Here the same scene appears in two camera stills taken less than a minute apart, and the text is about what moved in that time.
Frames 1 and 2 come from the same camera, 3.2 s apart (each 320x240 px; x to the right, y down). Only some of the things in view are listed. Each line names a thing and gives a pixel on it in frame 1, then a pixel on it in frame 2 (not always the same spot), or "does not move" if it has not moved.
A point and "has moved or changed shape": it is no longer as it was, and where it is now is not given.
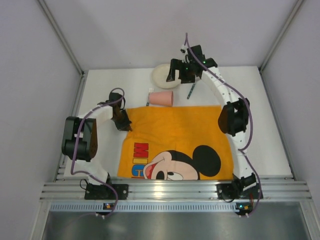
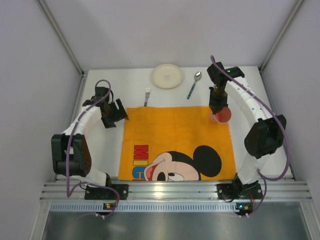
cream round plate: (159, 76) does not move
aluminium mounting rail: (273, 188) does not move
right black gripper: (178, 66) to (217, 103)
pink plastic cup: (164, 98) has moved or changed shape
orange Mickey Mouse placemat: (179, 143) does not move
